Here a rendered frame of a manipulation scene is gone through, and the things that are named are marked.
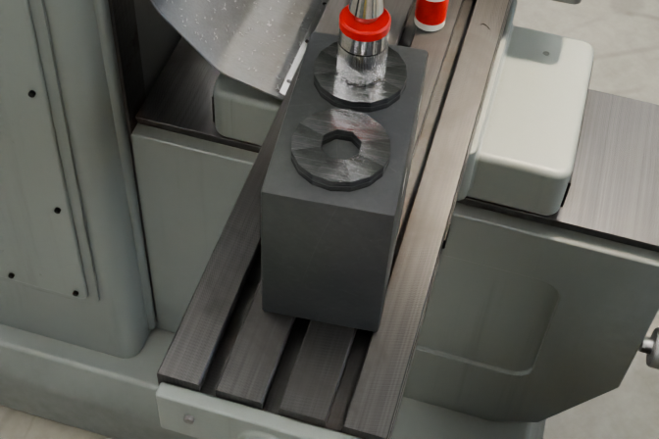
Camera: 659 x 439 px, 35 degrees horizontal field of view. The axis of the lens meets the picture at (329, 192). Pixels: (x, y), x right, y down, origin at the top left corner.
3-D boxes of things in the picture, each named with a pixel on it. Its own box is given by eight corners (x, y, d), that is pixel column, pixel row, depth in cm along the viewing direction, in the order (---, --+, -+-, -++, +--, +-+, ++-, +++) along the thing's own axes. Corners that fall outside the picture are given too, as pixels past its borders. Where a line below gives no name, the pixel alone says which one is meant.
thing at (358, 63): (332, 82, 97) (335, 37, 93) (339, 49, 101) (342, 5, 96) (381, 89, 97) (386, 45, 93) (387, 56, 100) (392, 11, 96)
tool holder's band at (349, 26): (335, 37, 93) (335, 29, 93) (342, 5, 96) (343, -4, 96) (386, 45, 93) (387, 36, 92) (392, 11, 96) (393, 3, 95)
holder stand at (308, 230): (410, 172, 117) (431, 38, 102) (379, 334, 103) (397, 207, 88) (306, 154, 119) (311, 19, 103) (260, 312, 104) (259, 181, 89)
